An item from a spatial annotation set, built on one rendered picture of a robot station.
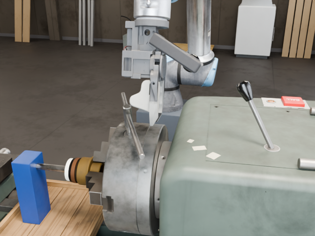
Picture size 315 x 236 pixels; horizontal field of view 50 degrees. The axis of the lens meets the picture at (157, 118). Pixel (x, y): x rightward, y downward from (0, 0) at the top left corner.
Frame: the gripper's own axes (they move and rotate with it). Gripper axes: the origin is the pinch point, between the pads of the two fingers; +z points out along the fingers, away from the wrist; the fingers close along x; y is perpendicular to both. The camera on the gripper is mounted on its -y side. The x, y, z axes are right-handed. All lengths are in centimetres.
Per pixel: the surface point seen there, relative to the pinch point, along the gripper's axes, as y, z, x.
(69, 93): 198, 39, -392
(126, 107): 10.0, -0.2, -11.5
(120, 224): 10.2, 30.5, -9.5
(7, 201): 60, 41, -35
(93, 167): 21.8, 19.3, -20.2
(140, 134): 7.0, 7.3, -15.6
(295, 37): -164, -74, -677
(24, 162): 42, 19, -18
